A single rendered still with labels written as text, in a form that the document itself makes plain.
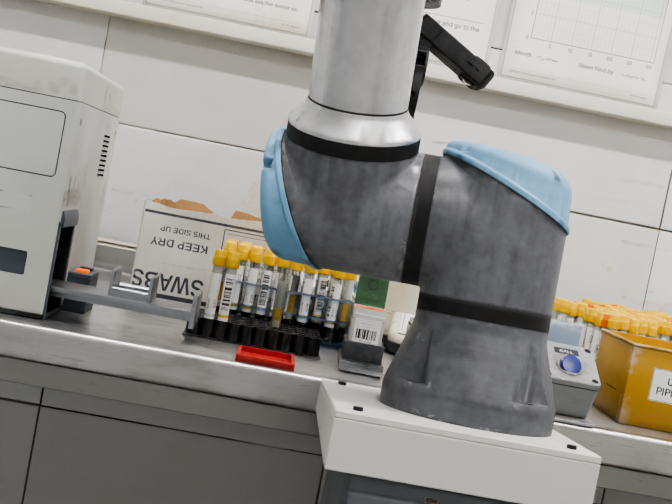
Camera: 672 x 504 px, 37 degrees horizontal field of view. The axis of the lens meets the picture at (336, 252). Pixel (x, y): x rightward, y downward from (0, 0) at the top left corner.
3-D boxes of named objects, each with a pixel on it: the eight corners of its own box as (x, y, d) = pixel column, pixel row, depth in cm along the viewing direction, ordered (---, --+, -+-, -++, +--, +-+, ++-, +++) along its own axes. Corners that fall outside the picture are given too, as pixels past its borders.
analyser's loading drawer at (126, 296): (17, 297, 118) (25, 253, 117) (31, 291, 124) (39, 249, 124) (192, 329, 119) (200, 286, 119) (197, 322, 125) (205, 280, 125)
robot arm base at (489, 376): (558, 446, 80) (581, 322, 80) (370, 407, 82) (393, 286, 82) (545, 423, 95) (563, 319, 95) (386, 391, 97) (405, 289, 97)
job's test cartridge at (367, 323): (344, 357, 124) (354, 307, 123) (344, 351, 129) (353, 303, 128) (377, 363, 124) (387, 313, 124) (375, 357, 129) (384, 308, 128)
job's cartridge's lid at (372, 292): (361, 267, 128) (360, 267, 129) (354, 304, 128) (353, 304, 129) (391, 273, 128) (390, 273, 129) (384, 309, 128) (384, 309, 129)
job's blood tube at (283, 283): (267, 342, 131) (281, 266, 130) (267, 340, 132) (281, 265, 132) (277, 344, 131) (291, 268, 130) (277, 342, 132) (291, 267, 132)
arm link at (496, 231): (562, 319, 82) (592, 154, 82) (398, 288, 83) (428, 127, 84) (545, 316, 94) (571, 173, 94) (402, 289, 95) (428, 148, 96)
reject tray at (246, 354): (234, 360, 115) (236, 353, 115) (237, 351, 122) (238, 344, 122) (293, 371, 116) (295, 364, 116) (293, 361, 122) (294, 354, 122)
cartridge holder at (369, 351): (337, 370, 122) (343, 341, 122) (336, 358, 131) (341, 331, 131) (381, 379, 122) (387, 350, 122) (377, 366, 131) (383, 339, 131)
